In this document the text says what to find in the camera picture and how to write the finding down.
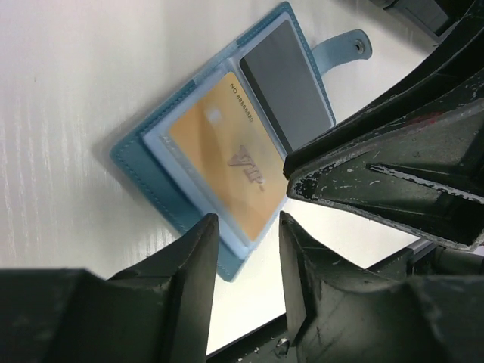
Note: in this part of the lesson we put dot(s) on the grey card in holder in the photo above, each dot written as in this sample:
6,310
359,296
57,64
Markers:
285,86

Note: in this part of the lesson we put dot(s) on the blue leather card holder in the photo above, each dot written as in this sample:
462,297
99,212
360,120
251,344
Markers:
152,160

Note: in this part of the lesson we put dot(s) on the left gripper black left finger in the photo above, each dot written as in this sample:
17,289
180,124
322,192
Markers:
157,310

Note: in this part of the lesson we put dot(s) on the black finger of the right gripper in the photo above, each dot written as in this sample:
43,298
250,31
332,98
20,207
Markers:
454,60
425,179

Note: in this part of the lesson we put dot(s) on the gold VIP card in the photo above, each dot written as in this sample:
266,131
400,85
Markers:
225,141

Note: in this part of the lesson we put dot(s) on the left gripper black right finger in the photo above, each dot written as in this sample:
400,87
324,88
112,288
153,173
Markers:
339,312

